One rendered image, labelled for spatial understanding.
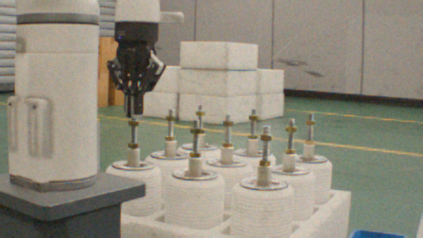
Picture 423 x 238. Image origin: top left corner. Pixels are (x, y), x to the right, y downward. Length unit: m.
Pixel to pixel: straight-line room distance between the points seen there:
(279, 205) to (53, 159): 0.36
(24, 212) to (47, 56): 0.16
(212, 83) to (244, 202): 2.80
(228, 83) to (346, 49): 2.96
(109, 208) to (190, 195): 0.27
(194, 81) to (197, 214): 2.85
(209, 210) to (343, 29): 5.54
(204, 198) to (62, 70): 0.37
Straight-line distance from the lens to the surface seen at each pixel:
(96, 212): 0.56
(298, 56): 6.50
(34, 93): 0.55
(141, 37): 0.87
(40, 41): 0.54
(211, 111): 3.57
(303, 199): 0.90
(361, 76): 6.20
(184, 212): 0.83
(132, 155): 0.91
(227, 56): 3.48
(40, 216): 0.51
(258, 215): 0.78
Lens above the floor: 0.44
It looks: 6 degrees down
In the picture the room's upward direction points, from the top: 2 degrees clockwise
